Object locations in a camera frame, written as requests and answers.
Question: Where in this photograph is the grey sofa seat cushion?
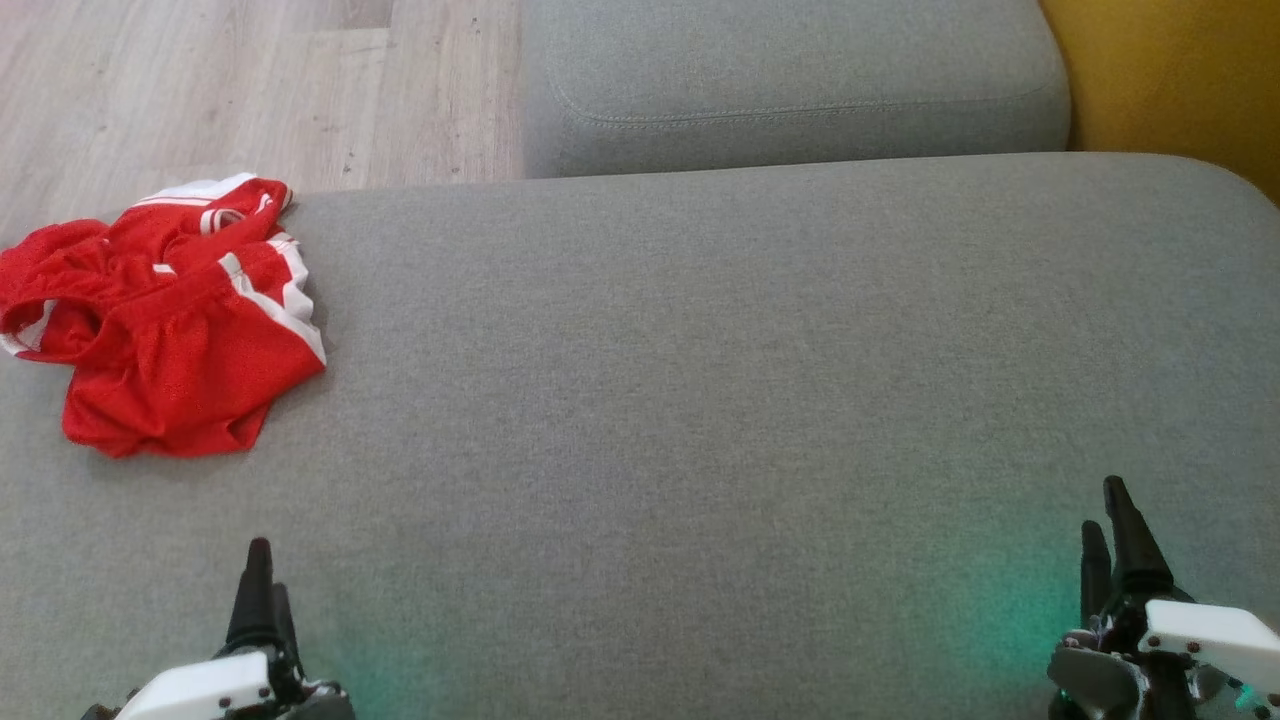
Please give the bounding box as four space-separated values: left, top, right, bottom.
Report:
0 152 1280 720

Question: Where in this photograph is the grey sofa back cushion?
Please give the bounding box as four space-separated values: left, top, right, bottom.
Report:
520 0 1072 180

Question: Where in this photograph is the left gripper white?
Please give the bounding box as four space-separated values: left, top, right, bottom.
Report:
85 538 357 720

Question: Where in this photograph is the yellow cushion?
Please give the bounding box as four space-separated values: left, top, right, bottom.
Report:
1040 0 1280 206

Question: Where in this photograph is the red shorts white stripe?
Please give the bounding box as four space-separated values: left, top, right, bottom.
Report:
62 238 328 460

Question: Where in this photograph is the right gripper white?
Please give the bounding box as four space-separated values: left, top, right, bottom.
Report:
1045 476 1280 720

